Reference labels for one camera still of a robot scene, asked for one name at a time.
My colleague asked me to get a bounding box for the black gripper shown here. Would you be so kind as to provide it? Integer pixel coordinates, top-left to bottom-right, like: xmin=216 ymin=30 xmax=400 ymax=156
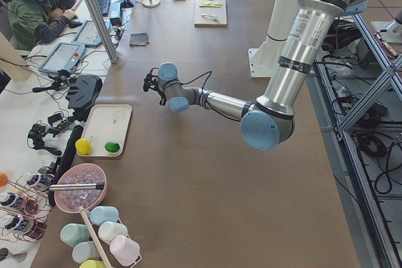
xmin=143 ymin=68 xmax=166 ymax=106

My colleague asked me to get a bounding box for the white ceramic soup spoon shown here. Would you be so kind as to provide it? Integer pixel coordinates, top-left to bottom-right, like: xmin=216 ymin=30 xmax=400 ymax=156
xmin=201 ymin=14 xmax=219 ymax=21

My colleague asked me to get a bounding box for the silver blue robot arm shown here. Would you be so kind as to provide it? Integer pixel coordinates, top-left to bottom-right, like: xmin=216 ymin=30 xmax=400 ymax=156
xmin=143 ymin=0 xmax=368 ymax=151

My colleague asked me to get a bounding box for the pink bowl of ice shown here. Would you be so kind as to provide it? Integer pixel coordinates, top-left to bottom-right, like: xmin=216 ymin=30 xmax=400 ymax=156
xmin=54 ymin=163 xmax=107 ymax=213

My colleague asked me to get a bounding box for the grey folded cloth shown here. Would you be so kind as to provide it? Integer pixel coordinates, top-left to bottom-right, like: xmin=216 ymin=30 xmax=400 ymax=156
xmin=129 ymin=32 xmax=149 ymax=46

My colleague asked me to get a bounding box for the beige rabbit tray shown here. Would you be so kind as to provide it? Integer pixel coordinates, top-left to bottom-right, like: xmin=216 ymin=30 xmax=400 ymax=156
xmin=79 ymin=104 xmax=132 ymax=157

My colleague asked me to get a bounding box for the black plastic device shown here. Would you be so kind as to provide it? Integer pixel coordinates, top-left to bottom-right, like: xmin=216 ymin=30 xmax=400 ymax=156
xmin=65 ymin=75 xmax=102 ymax=123

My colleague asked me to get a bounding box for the green lime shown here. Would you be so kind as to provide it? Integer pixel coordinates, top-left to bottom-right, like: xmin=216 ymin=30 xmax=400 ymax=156
xmin=104 ymin=141 xmax=121 ymax=154

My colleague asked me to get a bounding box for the blue teach pendant far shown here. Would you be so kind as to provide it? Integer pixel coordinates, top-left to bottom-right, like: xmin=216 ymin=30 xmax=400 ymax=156
xmin=72 ymin=20 xmax=102 ymax=48

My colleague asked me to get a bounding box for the blue teach pendant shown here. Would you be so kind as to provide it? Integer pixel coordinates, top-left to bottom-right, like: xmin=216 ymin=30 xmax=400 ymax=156
xmin=72 ymin=20 xmax=102 ymax=48
xmin=38 ymin=43 xmax=85 ymax=74

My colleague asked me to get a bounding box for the blue teach pendant near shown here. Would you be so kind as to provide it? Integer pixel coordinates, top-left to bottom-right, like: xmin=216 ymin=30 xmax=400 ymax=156
xmin=38 ymin=43 xmax=85 ymax=74

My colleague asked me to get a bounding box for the yellow plastic knife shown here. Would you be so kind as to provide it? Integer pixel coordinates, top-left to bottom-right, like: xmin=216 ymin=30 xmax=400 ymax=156
xmin=198 ymin=4 xmax=221 ymax=8

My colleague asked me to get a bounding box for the yellow lemon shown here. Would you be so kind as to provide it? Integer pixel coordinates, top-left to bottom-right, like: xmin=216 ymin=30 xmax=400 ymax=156
xmin=75 ymin=138 xmax=92 ymax=156

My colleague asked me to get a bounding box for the wooden cutting board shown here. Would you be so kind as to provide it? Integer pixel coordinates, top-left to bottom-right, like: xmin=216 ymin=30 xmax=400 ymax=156
xmin=193 ymin=0 xmax=227 ymax=27

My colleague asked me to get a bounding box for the person in green jacket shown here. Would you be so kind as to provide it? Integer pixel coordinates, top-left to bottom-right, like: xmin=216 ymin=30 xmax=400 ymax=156
xmin=8 ymin=0 xmax=77 ymax=51

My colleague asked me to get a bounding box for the light blue cup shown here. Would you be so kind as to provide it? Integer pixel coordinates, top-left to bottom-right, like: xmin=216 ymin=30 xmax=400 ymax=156
xmin=90 ymin=206 xmax=119 ymax=226

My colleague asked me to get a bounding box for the white cup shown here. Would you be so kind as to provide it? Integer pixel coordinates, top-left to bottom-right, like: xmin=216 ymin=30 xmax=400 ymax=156
xmin=98 ymin=221 xmax=128 ymax=245

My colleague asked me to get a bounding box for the pink cup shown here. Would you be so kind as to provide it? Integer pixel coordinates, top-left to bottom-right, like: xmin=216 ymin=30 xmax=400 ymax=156
xmin=109 ymin=235 xmax=142 ymax=267

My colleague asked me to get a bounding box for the mint green cup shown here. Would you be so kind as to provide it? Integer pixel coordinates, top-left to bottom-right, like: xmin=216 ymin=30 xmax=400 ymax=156
xmin=60 ymin=223 xmax=90 ymax=248

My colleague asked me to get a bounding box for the pale blue cup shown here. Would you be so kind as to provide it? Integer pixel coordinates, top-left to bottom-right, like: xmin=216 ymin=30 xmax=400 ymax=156
xmin=72 ymin=241 xmax=100 ymax=264

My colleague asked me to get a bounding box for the yellow cup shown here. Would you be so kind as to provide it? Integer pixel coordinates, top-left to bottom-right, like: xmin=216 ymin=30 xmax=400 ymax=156
xmin=79 ymin=259 xmax=106 ymax=268

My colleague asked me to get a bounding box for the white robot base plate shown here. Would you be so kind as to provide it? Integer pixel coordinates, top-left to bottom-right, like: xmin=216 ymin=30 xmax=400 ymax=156
xmin=248 ymin=47 xmax=277 ymax=78

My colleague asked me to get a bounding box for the aluminium frame post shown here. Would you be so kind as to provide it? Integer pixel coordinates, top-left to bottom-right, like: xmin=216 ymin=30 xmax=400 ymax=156
xmin=85 ymin=0 xmax=119 ymax=64

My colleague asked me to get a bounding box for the copper wire bottle rack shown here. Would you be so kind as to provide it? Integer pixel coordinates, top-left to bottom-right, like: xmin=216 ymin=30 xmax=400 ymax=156
xmin=1 ymin=173 xmax=53 ymax=244

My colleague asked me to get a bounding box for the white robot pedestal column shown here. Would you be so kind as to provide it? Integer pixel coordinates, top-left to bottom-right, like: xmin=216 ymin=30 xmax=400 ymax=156
xmin=266 ymin=0 xmax=299 ymax=53

